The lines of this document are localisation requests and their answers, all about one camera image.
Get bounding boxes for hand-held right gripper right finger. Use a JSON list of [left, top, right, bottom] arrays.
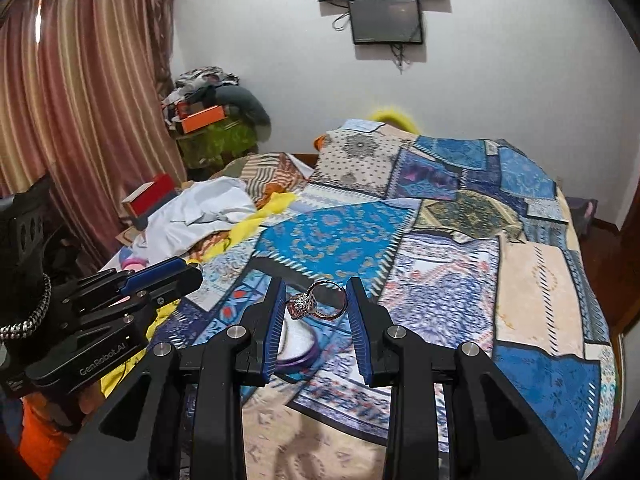
[[345, 277, 589, 480]]

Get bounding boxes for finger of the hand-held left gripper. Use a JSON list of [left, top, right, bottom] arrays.
[[52, 256, 184, 312], [120, 266, 204, 312]]

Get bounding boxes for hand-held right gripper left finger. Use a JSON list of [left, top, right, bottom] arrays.
[[50, 277, 288, 480]]

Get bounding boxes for white dish with purple rim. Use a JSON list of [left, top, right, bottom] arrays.
[[276, 316, 319, 370]]

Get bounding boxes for silver gemstone ring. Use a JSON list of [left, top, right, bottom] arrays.
[[285, 280, 349, 322]]

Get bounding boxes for red and white box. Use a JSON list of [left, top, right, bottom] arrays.
[[121, 173, 177, 221]]

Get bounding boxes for white cloth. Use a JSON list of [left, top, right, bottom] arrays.
[[131, 178, 258, 261]]

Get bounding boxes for orange clothing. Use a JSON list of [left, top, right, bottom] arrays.
[[17, 392, 76, 479]]

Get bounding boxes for yellow cloth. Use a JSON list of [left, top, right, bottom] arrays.
[[100, 191, 293, 401]]

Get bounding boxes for blue patchwork printed blanket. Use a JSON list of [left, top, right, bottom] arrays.
[[100, 119, 619, 480]]

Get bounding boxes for green cloth-covered stand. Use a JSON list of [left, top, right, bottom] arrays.
[[176, 119, 261, 181]]

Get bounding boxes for striped orange cloth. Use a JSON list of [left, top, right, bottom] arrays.
[[220, 152, 307, 207]]

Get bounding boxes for orange box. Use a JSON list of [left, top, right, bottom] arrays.
[[180, 105, 226, 134]]

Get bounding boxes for striped pink curtain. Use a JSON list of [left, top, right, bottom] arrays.
[[0, 0, 188, 271]]

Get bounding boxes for grey rolled cloth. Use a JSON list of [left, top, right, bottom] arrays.
[[216, 85, 272, 132]]

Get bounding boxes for pile of clothes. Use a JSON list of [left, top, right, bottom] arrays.
[[161, 66, 241, 133]]

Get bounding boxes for yellow round object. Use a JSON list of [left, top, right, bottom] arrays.
[[370, 105, 418, 133]]

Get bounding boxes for dark cloth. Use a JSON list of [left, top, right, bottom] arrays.
[[564, 195, 599, 235]]

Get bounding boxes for braided silver cable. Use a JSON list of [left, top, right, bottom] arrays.
[[0, 274, 52, 342]]

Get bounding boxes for black monitor cable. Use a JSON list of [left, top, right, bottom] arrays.
[[390, 42, 412, 75]]

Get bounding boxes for small black wall monitor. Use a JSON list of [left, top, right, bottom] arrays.
[[348, 0, 425, 46]]

